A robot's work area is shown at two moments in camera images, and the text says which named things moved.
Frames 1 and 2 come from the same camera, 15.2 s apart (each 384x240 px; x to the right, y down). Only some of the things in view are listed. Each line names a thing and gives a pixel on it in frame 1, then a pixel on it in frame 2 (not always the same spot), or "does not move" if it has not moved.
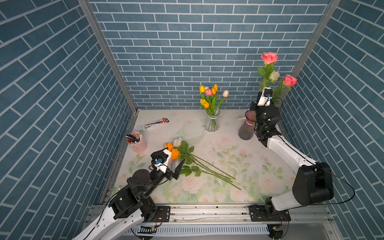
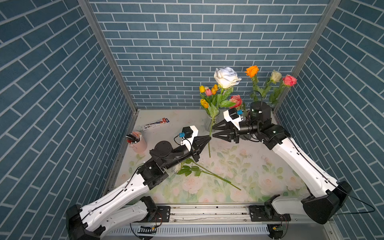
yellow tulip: [204, 103] does not move
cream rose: [274, 76] does not move
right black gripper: [254, 107] -> [232, 134]
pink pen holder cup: [137, 141] does not move
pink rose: [269, 59] -> [237, 99]
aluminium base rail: [234, 221] does not move
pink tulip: [208, 92] does not move
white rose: [176, 143] -> [224, 78]
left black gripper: [175, 175] -> [194, 150]
